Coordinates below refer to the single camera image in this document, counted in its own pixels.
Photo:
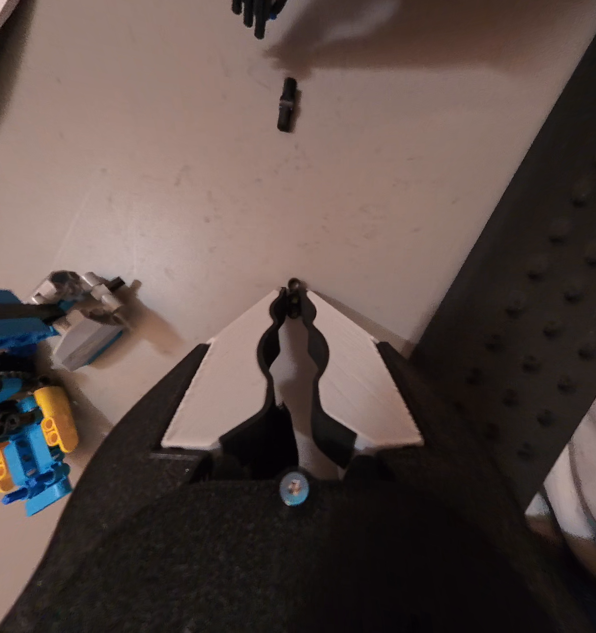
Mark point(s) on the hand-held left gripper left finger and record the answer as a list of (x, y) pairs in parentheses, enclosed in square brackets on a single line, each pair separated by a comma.
[(223, 390)]

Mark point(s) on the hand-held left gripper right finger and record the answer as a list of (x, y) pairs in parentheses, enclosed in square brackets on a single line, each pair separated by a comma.
[(362, 390)]

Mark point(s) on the black connector with blue pin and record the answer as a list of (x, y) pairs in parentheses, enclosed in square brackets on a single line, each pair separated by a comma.
[(258, 15), (294, 301)]

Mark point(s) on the small black pin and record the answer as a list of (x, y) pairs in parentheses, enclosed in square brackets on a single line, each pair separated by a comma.
[(288, 104)]

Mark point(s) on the grey desk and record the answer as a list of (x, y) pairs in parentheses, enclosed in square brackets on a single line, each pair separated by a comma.
[(179, 148)]

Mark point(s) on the black dimpled mat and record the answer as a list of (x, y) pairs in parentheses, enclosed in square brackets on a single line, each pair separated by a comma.
[(525, 296)]

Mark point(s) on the small blue toy robot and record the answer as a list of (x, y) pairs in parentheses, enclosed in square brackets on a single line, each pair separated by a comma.
[(31, 445)]

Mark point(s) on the person's white shirt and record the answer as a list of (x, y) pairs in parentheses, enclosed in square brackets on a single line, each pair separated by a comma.
[(594, 445)]

